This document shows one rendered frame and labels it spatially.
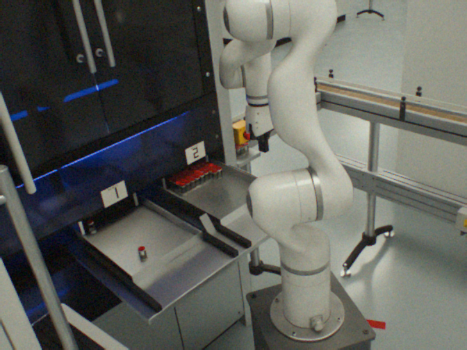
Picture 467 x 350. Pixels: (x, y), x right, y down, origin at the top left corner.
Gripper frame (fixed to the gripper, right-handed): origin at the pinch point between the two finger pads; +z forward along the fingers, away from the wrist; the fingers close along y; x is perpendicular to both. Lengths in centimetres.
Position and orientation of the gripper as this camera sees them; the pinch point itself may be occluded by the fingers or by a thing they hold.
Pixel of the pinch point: (263, 145)
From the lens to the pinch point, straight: 155.5
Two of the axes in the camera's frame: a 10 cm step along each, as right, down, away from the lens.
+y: -7.1, 4.1, -5.7
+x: 7.0, 3.0, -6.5
